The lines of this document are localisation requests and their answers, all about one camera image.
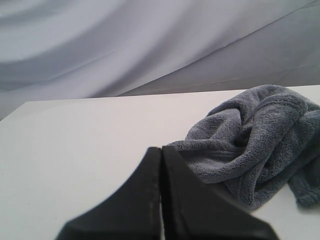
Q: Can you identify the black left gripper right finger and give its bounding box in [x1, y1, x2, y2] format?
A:
[161, 146, 279, 240]

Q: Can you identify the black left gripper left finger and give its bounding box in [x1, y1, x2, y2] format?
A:
[57, 147, 160, 240]

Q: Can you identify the grey fleece towel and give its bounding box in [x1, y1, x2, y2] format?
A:
[171, 85, 320, 209]

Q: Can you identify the grey backdrop curtain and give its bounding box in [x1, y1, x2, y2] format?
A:
[0, 0, 320, 118]

